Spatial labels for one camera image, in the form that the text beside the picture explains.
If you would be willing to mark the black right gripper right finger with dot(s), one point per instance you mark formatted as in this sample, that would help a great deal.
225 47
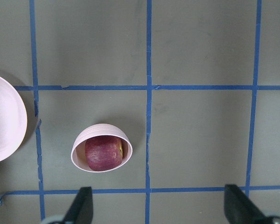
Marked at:
239 209

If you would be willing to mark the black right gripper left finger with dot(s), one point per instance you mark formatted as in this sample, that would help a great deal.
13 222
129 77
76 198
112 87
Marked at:
81 210

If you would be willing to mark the red apple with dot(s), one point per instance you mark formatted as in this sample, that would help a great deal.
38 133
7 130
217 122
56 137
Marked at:
103 152

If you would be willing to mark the pink bowl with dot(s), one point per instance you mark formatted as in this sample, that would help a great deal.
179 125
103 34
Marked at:
78 157

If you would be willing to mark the pink plate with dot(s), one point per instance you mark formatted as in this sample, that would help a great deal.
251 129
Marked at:
13 119

